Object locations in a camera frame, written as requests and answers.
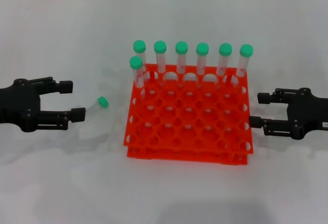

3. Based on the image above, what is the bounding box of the orange test tube rack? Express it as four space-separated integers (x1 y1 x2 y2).
122 63 254 166

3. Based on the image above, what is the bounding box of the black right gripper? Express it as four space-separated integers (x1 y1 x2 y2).
249 87 328 140

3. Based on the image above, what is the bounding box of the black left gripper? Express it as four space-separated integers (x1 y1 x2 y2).
0 76 86 132

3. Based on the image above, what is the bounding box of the clear test tube green cap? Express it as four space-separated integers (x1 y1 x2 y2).
175 40 189 88
196 42 210 88
153 40 168 86
83 95 110 117
216 43 233 86
234 44 254 86
132 39 149 84
129 55 147 99

